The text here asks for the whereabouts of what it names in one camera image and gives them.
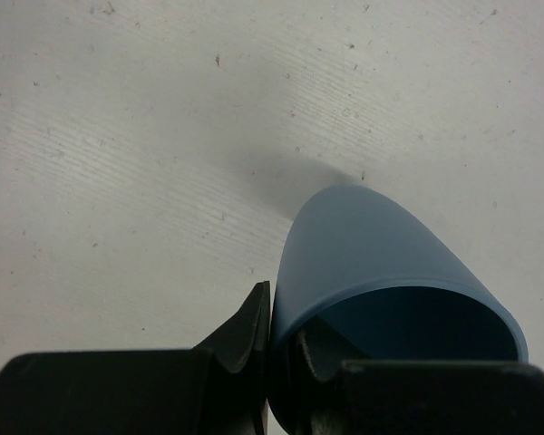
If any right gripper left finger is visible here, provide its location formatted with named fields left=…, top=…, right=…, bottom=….
left=0, top=282, right=270, bottom=434

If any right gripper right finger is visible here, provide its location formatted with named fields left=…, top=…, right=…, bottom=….
left=292, top=333, right=544, bottom=434

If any light blue plastic cup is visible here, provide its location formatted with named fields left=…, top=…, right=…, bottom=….
left=268, top=185, right=529, bottom=431

